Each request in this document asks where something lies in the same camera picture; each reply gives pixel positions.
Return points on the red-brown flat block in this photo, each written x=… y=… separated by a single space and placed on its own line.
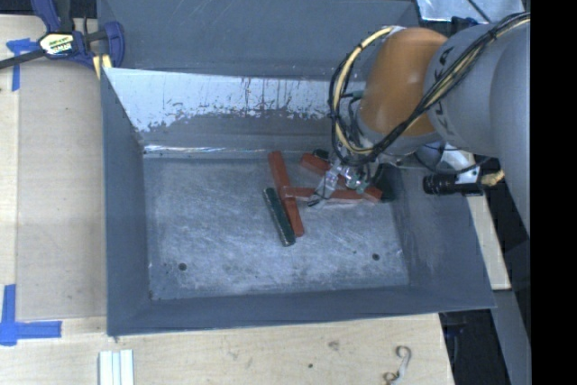
x=315 y=164
x=301 y=192
x=285 y=189

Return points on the black cylinder on white bracket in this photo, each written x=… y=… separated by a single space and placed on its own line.
x=451 y=183

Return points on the pale wood flat board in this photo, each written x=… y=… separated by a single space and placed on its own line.
x=58 y=194

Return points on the grey metal bin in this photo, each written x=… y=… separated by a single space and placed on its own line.
x=234 y=257

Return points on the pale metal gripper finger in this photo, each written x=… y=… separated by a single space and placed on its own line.
x=330 y=179
x=323 y=198

